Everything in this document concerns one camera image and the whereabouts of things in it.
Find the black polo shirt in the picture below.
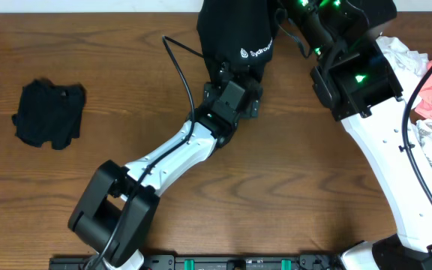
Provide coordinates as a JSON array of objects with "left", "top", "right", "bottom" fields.
[{"left": 196, "top": 0, "right": 287, "bottom": 83}]

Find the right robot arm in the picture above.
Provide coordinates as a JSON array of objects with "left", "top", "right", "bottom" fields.
[{"left": 283, "top": 0, "right": 432, "bottom": 269}]

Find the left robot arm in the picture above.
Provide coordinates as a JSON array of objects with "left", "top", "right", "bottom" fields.
[{"left": 68, "top": 73, "right": 263, "bottom": 269}]

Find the folded black garment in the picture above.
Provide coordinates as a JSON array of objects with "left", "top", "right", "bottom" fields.
[{"left": 11, "top": 78, "right": 86, "bottom": 150}]

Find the white crumpled garment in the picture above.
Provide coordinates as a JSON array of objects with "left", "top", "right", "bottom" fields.
[{"left": 376, "top": 36, "right": 429, "bottom": 101}]

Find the black mounting rail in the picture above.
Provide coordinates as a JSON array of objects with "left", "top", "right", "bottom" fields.
[{"left": 48, "top": 252, "right": 345, "bottom": 270}]

